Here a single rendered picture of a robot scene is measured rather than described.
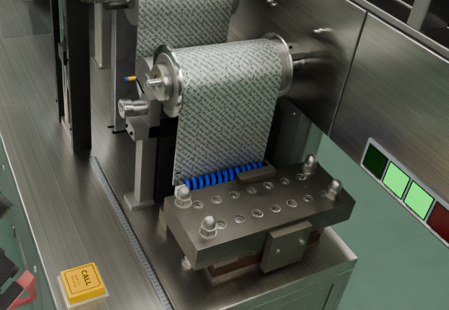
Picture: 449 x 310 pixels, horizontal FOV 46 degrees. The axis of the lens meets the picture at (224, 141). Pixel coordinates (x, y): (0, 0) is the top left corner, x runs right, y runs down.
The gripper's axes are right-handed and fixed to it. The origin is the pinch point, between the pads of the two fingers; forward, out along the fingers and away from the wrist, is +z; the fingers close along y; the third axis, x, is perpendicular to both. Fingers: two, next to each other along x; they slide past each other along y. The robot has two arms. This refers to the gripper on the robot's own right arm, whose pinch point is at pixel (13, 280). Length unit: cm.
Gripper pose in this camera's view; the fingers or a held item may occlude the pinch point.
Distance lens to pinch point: 97.0
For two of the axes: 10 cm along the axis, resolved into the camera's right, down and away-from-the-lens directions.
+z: 1.9, 5.0, 8.5
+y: -7.8, -4.5, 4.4
